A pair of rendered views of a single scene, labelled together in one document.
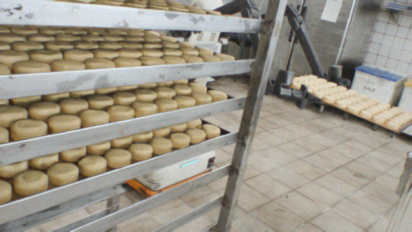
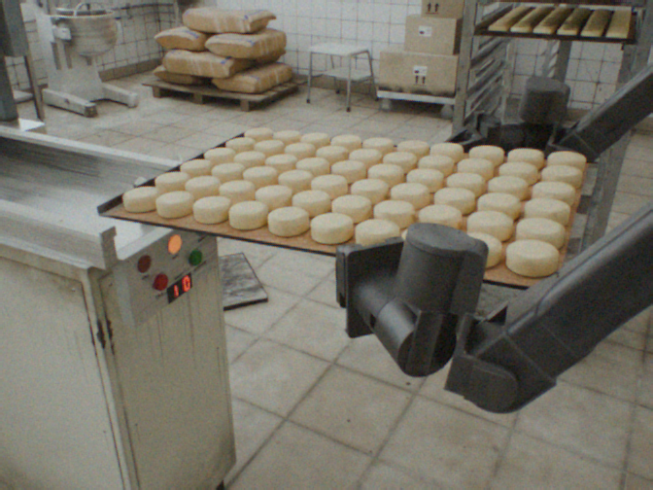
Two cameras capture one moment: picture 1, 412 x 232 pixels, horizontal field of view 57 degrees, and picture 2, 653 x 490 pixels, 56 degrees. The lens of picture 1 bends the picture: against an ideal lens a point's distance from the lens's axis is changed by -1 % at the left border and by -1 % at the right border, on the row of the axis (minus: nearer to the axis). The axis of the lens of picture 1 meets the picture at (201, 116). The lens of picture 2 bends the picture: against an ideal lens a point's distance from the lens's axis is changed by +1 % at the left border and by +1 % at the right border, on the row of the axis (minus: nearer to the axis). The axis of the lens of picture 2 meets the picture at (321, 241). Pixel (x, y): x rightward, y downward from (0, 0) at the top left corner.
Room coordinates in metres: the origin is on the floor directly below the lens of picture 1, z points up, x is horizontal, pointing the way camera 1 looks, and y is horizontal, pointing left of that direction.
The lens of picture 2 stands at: (2.57, -0.88, 1.32)
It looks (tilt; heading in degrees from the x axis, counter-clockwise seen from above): 28 degrees down; 169
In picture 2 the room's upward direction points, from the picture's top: straight up
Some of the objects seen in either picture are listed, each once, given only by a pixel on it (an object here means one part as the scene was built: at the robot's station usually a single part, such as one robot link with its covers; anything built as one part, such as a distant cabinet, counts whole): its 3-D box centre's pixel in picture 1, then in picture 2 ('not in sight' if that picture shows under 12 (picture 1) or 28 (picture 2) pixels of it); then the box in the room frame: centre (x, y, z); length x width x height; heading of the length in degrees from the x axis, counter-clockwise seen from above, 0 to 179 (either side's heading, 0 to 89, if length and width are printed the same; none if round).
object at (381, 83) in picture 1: (373, 96); not in sight; (5.09, -2.24, 0.38); 0.64 x 0.54 x 0.77; 142
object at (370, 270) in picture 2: (339, 86); (385, 300); (2.09, -0.72, 0.99); 0.07 x 0.07 x 0.10; 8
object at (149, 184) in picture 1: (154, 154); not in sight; (2.51, 0.28, 0.16); 0.67 x 0.64 x 0.25; 53
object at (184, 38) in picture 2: not in sight; (200, 35); (-3.01, -0.84, 0.47); 0.72 x 0.42 x 0.17; 139
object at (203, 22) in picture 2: not in sight; (227, 19); (-2.81, -0.60, 0.62); 0.72 x 0.42 x 0.17; 55
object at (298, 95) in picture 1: (296, 95); (497, 143); (1.67, -0.40, 1.00); 0.07 x 0.07 x 0.10; 8
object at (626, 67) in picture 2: not in sight; (628, 55); (0.88, 0.41, 0.96); 0.64 x 0.03 x 0.03; 144
